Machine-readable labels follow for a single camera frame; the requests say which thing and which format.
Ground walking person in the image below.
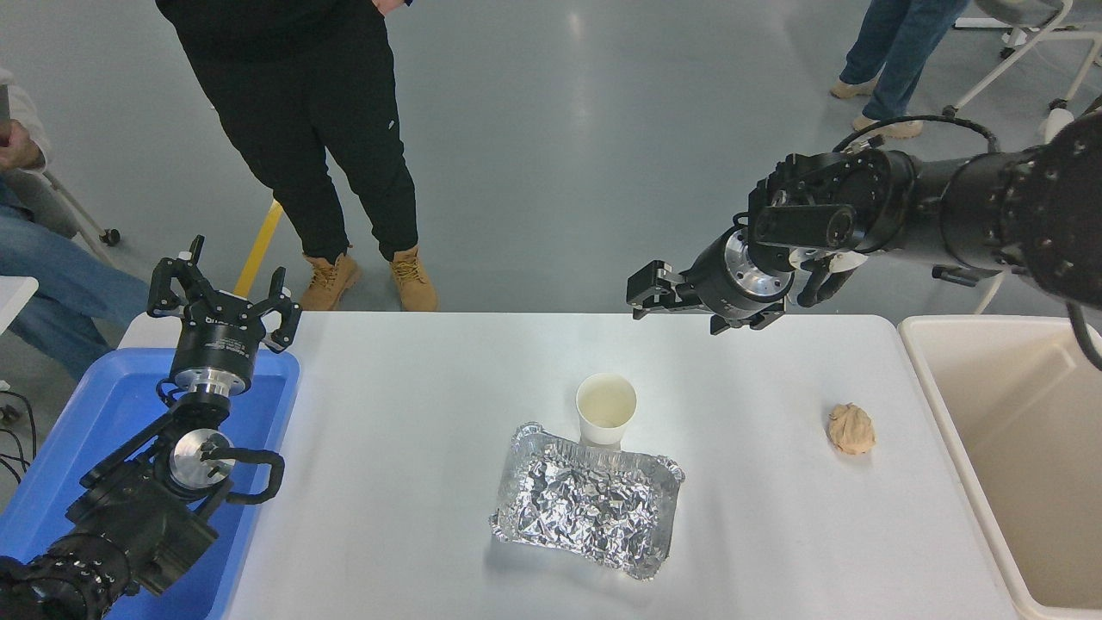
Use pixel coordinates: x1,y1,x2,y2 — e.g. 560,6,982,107
829,0,969,140

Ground crumpled tan paper ball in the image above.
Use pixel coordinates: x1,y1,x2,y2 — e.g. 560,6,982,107
827,403,877,456

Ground crumpled silver foil tray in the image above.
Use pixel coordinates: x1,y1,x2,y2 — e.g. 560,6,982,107
489,422,685,580

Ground white wheeled chair frame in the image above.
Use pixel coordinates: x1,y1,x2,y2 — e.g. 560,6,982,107
943,0,1102,117

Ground white paper cup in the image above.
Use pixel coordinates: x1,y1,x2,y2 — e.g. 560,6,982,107
576,373,638,449

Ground small white side table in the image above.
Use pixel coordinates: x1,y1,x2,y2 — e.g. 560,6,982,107
0,276,40,335

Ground black floor cables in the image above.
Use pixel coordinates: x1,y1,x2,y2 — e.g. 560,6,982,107
0,387,37,487

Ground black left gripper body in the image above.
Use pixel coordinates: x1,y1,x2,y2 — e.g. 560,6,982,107
170,291,269,380

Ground standing person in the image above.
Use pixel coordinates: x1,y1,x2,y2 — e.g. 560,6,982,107
155,0,440,313

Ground grey chair with white frame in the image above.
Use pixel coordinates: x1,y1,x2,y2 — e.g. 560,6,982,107
973,95,1102,315

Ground wheeled chair under person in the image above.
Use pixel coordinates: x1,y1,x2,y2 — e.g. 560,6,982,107
17,168,121,268

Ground seated person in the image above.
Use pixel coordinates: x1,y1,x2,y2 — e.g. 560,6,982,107
0,69,160,380

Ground seated person's hand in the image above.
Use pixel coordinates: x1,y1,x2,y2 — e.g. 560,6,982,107
0,119,46,171

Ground blue plastic tray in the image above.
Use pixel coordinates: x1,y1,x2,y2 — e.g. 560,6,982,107
0,347,300,620

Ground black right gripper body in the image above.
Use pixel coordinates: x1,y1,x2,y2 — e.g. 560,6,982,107
684,231,786,326

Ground large pale plastic bin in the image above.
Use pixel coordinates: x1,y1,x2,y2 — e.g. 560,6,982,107
897,315,1102,620

